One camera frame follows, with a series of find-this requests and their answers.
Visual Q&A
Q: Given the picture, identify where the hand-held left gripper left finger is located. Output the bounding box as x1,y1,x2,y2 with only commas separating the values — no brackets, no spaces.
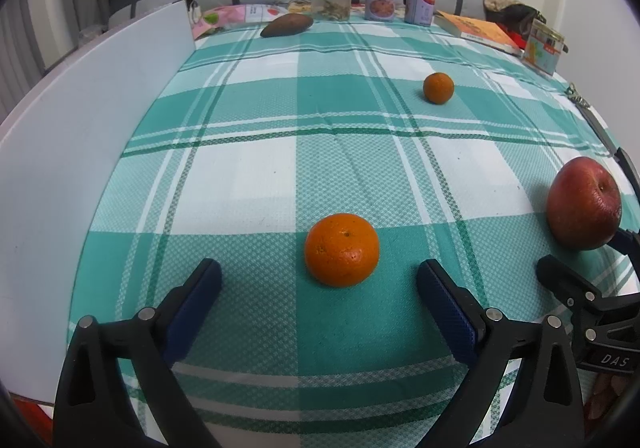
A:
55,258,223,448

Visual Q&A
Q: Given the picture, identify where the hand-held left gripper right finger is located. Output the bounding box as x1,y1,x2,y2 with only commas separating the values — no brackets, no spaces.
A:
417,259,586,448

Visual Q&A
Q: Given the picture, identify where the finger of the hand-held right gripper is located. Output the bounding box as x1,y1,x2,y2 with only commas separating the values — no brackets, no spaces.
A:
611,227,640,271
536,255,608,311

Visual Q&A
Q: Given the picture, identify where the red apple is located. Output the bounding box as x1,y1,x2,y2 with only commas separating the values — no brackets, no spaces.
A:
546,156,623,251

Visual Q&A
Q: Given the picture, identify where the bright smooth orange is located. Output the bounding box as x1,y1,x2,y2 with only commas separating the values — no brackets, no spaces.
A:
304,213,381,288

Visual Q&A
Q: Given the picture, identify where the person's right hand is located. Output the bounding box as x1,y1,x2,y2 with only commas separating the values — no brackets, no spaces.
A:
592,372,628,409

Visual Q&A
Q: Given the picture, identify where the green plaid tablecloth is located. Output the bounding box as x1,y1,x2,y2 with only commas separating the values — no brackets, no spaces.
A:
67,11,640,448

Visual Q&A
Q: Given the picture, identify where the white board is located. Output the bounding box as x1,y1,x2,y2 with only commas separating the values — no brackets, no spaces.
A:
0,0,197,404

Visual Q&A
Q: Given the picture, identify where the small colourful box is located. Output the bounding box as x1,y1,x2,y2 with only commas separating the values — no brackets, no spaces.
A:
522,18,568,76

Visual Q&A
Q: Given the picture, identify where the small orange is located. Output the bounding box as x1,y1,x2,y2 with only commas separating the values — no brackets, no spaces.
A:
423,72,455,105

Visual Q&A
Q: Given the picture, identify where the orange book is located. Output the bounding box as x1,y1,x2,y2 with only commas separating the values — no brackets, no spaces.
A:
434,11,523,56

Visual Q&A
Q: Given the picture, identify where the dark bag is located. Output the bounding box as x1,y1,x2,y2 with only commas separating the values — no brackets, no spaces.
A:
484,0,546,36

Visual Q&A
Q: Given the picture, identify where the pink printed packet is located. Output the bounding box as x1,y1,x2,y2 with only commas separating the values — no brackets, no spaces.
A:
192,4,251,36

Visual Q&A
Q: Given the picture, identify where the sweet potato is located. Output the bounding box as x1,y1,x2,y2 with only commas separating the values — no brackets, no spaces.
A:
260,13,315,38

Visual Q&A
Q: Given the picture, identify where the white tissue pack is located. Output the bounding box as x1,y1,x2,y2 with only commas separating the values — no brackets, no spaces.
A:
245,3,288,22

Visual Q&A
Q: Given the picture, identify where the black lanyard strap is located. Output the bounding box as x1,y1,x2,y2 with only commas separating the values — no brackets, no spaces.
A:
582,106,640,194

